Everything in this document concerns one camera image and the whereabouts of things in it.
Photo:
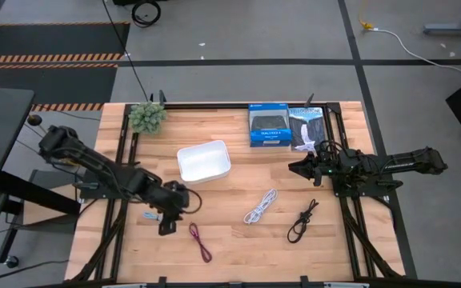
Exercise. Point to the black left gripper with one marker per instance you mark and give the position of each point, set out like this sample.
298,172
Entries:
172,200

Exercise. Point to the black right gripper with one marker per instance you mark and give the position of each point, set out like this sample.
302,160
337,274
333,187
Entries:
332,166

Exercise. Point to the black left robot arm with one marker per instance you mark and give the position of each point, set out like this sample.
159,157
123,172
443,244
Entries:
94,164

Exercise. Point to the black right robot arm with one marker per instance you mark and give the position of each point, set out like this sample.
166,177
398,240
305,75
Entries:
398,162

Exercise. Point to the blue game controller box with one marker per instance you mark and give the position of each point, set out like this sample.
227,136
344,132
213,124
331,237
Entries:
269,125

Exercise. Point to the white plastic bin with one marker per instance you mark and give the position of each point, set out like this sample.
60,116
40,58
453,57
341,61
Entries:
203,162

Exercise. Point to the small green potted plant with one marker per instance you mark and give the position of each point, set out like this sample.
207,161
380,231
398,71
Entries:
147,117

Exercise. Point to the black caster wheel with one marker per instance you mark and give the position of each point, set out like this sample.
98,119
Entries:
12,262

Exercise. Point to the black round knob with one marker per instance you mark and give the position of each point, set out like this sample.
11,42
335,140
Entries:
35,120

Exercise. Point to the grey metal table leg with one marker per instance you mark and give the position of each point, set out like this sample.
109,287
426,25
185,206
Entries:
454,29

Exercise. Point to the black hazard-striped floor mat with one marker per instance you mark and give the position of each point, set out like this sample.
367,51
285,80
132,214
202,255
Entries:
50,40

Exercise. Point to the black aluminium table frame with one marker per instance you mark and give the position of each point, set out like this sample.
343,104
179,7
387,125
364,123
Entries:
230,105

